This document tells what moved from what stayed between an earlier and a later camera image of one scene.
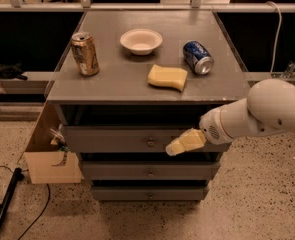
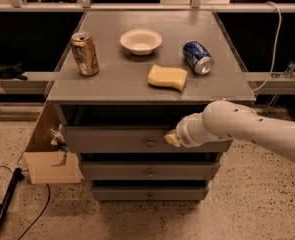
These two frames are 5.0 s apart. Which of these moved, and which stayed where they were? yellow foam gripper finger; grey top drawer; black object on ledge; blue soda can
Moved: yellow foam gripper finger
Stayed: black object on ledge; grey top drawer; blue soda can
